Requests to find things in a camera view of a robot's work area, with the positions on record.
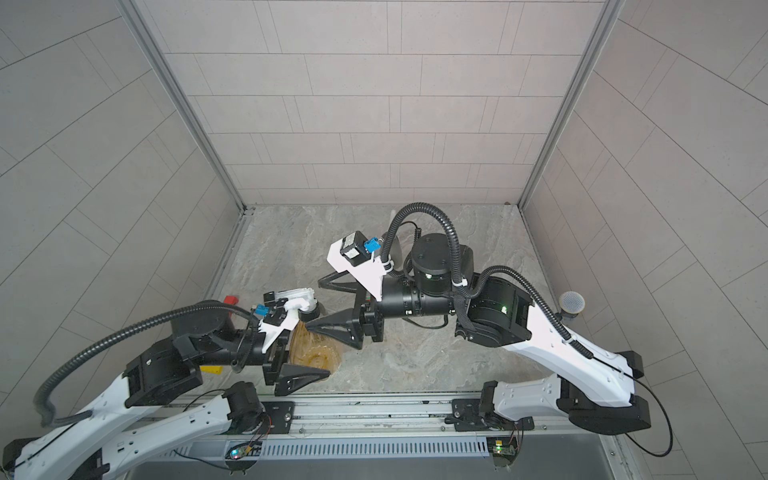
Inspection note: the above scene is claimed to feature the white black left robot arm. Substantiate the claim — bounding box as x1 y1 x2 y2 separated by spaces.
1 300 321 479

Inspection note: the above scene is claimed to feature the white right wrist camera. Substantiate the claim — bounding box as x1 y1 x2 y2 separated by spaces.
327 230 393 301

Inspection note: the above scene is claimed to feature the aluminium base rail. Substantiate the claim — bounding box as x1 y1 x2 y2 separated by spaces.
147 392 624 471

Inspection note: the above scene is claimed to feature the black corrugated left cable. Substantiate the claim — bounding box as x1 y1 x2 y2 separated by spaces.
32 299 260 428

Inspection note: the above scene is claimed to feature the black spray nozzle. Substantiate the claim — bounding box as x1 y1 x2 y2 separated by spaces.
263 288 323 325

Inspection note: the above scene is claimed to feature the orange translucent spray bottle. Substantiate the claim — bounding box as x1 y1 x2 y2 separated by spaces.
289 322 342 373

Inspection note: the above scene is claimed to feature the black corrugated right cable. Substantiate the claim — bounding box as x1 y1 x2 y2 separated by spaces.
380 202 595 360

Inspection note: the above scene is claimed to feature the yellow triangular spray nozzle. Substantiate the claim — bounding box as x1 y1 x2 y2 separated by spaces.
200 366 223 375

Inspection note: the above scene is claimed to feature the aluminium corner frame post left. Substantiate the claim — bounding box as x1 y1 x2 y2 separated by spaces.
115 0 247 215

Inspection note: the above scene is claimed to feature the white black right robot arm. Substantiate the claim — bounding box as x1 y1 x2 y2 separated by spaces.
306 232 651 435

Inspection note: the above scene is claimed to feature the black corrugated cable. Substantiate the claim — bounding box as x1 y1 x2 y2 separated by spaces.
380 202 595 360
32 299 260 428

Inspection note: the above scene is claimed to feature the aluminium corner frame post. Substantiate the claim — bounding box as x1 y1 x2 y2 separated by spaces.
517 0 624 212
115 0 247 215

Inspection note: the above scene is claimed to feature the aluminium corner frame post right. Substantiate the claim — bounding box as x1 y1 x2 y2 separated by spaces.
517 0 624 212

